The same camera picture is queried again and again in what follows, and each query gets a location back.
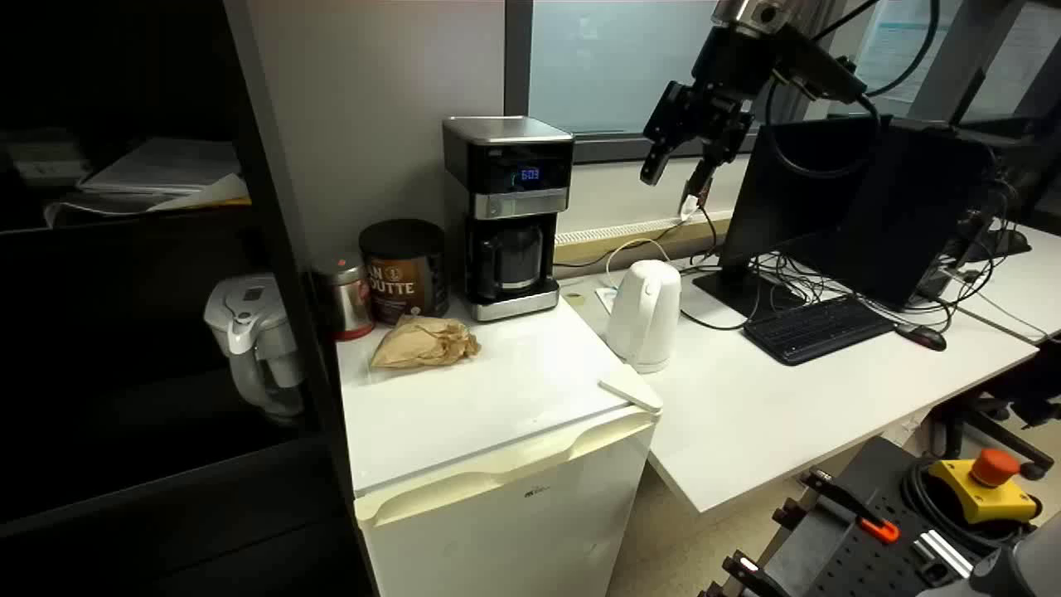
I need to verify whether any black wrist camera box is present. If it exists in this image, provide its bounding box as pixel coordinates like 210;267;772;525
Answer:
772;24;871;110

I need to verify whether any yellow emergency stop button box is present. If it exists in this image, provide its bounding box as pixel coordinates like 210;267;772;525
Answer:
926;446;1045;530

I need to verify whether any white power cable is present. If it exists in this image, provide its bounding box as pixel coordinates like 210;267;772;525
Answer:
561;199;724;280

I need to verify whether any black computer mouse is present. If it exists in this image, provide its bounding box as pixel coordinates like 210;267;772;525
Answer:
891;321;951;354

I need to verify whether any black office chair base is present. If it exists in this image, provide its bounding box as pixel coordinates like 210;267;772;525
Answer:
930;342;1061;484

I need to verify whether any white electric kettle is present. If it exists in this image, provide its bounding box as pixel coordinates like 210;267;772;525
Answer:
599;258;688;379

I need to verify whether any black clamp with orange handle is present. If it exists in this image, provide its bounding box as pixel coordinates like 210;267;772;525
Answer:
804;468;905;547

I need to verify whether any black perforated board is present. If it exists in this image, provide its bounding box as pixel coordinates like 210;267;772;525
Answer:
695;435;997;597

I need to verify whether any dark brown coffee can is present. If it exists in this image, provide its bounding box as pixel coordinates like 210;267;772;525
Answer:
358;216;451;328

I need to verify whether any stack of papers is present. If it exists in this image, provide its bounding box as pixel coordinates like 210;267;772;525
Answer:
43;132;256;228

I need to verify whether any black shelf unit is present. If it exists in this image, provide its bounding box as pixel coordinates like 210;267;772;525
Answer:
0;0;375;597

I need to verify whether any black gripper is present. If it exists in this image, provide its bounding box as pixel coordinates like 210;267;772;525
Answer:
636;24;777;206

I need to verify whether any black keyboard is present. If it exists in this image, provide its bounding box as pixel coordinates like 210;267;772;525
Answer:
742;294;900;368

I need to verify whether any black computer monitor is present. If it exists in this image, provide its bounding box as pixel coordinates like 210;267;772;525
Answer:
692;116;997;324

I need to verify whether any white mini fridge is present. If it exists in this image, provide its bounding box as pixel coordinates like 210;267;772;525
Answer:
334;294;668;597

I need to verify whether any wall power outlet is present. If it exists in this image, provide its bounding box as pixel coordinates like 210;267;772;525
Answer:
675;177;717;227

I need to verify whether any small red white can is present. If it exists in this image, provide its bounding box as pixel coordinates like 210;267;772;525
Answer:
331;258;375;342

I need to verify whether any black silver coffee maker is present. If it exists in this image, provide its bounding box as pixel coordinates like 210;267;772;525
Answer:
440;113;577;324

